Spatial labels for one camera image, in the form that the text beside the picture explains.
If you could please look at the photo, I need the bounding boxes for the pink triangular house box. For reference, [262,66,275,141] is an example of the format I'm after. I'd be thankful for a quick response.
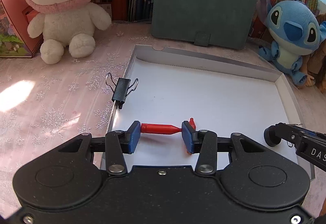
[1,0,43,58]

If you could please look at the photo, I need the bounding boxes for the blue Stitch plush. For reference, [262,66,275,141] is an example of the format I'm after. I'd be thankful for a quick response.
[256,0,325,86]

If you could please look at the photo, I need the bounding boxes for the black round cap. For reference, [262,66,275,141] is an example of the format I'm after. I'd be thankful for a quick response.
[264,125,281,148]

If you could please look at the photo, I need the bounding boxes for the red crayon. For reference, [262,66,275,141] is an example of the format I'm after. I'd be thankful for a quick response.
[141,123,182,135]
[183,118,197,154]

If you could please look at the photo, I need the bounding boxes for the green suede notebook case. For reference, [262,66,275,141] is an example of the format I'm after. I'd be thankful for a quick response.
[151,0,257,49]

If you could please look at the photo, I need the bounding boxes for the pink white bunny plush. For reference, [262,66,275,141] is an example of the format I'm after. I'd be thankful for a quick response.
[25,0,112,64]

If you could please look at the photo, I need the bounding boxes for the brown haired baby doll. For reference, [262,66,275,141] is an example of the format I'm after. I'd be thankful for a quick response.
[302,13,326,90]

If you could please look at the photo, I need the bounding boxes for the black binder clip on edge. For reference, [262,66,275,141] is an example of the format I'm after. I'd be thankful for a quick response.
[105,72,139,109]

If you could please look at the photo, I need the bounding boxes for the white cardboard box tray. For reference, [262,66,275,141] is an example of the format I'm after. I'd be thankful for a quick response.
[100,44,316,180]

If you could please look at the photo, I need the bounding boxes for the black binder clip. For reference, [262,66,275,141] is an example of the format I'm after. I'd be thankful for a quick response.
[105,72,139,109]
[286,123,302,147]

